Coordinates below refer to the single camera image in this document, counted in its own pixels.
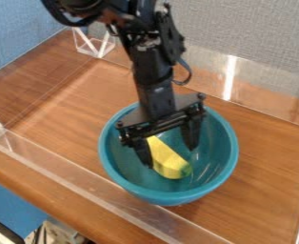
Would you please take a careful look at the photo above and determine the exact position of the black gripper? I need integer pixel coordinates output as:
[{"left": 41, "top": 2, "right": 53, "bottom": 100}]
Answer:
[{"left": 116, "top": 80, "right": 205, "bottom": 168}]

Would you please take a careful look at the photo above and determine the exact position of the yellow toy banana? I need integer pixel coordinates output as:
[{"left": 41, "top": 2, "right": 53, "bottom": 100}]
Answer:
[{"left": 148, "top": 136, "right": 192, "bottom": 180}]

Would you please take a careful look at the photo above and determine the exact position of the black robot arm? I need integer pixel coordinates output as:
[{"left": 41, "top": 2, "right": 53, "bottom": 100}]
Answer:
[{"left": 41, "top": 0, "right": 205, "bottom": 167}]

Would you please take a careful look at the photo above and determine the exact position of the blue plastic bowl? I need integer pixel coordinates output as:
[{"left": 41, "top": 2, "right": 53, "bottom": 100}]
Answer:
[{"left": 97, "top": 103, "right": 239, "bottom": 206}]

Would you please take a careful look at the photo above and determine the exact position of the clear acrylic back barrier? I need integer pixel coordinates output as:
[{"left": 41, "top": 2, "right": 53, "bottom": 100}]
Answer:
[{"left": 183, "top": 46, "right": 299, "bottom": 125}]

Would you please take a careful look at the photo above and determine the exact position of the clear acrylic barrier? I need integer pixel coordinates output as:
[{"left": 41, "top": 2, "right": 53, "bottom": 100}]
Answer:
[
  {"left": 183, "top": 46, "right": 299, "bottom": 125},
  {"left": 0, "top": 130, "right": 232, "bottom": 244}
]

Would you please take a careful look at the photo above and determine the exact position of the clear acrylic front barrier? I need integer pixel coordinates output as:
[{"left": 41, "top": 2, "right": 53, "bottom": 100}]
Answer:
[{"left": 0, "top": 130, "right": 232, "bottom": 244}]

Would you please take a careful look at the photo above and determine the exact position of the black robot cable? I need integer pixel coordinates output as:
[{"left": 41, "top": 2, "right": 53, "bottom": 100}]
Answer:
[{"left": 171, "top": 58, "right": 193, "bottom": 87}]

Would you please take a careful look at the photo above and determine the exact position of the clear acrylic corner bracket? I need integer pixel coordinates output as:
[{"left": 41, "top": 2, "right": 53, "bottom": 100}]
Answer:
[{"left": 72, "top": 28, "right": 117, "bottom": 59}]

